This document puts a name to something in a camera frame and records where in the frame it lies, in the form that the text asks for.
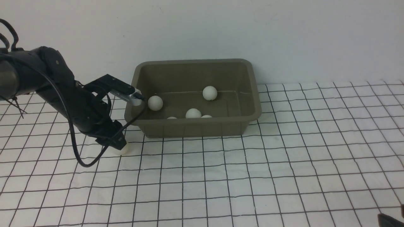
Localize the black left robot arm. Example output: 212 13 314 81
0 47 135 150

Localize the olive plastic bin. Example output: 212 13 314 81
132 59 262 138

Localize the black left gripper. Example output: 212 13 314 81
74 91 127 151

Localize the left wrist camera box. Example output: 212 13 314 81
83 74 145 106

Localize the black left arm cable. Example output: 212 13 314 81
0 19 147 167

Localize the white black-grid tablecloth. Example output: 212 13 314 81
0 81 404 227

